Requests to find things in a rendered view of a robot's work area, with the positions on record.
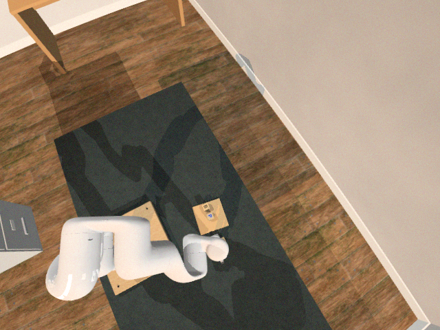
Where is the tan square mat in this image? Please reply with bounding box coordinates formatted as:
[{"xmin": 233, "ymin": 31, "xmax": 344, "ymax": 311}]
[{"xmin": 192, "ymin": 198, "xmax": 229, "ymax": 235}]

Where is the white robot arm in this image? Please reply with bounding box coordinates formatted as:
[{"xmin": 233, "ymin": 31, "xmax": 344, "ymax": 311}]
[{"xmin": 45, "ymin": 216, "xmax": 229, "ymax": 300}]

